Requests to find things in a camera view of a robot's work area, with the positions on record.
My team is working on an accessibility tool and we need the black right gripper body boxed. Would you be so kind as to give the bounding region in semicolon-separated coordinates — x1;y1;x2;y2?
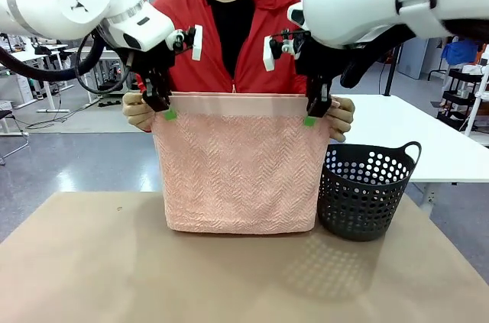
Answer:
295;34;345;87

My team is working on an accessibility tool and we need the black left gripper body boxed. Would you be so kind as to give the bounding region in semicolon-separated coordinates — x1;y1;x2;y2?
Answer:
125;37;177;86

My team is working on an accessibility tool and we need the pink herringbone towel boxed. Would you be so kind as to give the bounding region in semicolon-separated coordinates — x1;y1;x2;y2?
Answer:
151;91;342;235

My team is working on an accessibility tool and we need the dark perforated plastic basket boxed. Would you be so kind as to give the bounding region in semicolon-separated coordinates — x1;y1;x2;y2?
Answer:
317;141;423;243

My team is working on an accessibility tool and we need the person's left forearm red sleeve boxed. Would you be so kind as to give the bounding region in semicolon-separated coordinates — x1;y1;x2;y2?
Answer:
292;70;311;97

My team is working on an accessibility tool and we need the person's right forearm red sleeve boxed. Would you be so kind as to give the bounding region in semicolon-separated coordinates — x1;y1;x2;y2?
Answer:
135;73;151;94

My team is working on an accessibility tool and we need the person's right hand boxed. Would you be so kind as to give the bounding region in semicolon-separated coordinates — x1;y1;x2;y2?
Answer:
121;91;156;134

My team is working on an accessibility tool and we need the person's left hand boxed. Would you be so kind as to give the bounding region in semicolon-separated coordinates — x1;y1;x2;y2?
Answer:
327;96;357;143

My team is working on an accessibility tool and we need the person in red jacket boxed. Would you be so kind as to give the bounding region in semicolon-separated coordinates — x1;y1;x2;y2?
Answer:
135;0;311;95

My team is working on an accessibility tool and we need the large white side table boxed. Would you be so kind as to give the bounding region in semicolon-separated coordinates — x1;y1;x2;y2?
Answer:
331;93;489;210

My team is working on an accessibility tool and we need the grey door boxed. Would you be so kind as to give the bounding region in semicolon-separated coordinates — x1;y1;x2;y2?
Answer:
397;37;429;80

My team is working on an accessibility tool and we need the long white desk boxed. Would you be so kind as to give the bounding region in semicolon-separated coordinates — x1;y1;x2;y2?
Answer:
0;43;76;114

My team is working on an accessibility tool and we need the black wheeled cart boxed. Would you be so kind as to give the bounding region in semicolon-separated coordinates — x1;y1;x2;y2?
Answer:
436;66;485;130

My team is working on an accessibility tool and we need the black office chair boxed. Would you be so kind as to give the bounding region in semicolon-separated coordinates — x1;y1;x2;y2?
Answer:
0;108;31;166

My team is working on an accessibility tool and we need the blue garment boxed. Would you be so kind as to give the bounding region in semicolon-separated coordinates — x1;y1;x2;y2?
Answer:
440;38;484;66

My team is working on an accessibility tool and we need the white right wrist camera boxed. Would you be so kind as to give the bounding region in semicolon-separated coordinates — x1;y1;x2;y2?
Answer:
262;30;303;73

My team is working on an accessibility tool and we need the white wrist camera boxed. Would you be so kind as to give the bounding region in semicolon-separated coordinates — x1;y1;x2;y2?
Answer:
165;24;204;62
262;30;303;73

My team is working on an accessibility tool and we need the black right cable sleeve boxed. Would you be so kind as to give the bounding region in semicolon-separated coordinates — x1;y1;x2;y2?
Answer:
338;19;489;89

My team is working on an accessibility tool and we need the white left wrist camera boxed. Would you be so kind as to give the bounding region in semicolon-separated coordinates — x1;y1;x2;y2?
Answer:
165;24;204;62

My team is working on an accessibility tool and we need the thin black cable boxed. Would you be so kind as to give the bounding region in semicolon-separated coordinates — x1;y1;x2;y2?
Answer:
74;28;134;95

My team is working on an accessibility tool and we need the thick black left cable hose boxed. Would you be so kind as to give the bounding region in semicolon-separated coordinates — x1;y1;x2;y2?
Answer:
0;31;107;83

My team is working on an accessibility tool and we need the white metal rack frame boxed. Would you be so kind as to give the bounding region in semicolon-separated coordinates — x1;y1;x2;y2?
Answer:
463;52;489;137

